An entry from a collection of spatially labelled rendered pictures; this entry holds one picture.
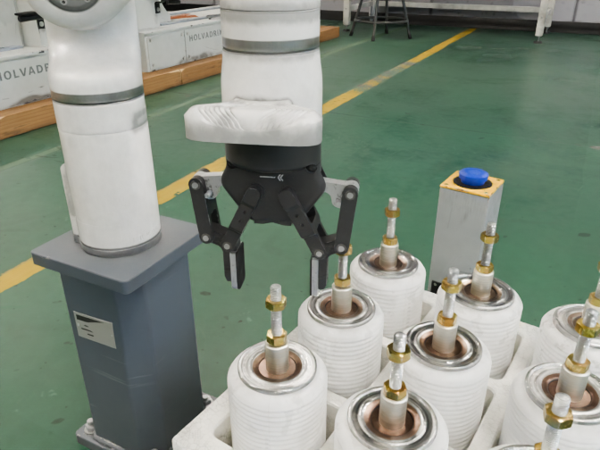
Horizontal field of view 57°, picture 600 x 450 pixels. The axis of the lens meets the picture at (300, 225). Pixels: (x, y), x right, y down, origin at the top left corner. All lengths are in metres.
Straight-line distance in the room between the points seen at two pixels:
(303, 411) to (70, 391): 0.51
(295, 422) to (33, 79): 2.07
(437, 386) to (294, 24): 0.35
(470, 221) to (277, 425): 0.42
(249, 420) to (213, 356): 0.43
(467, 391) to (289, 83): 0.34
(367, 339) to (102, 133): 0.35
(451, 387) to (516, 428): 0.06
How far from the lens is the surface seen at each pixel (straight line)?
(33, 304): 1.18
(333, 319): 0.60
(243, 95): 0.39
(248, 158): 0.40
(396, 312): 0.70
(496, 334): 0.66
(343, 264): 0.59
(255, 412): 0.52
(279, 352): 0.52
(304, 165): 0.41
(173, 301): 0.69
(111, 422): 0.80
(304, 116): 0.35
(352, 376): 0.62
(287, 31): 0.38
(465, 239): 0.81
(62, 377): 0.98
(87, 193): 0.63
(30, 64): 2.42
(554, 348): 0.64
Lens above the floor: 0.61
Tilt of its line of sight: 26 degrees down
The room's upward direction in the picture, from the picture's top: straight up
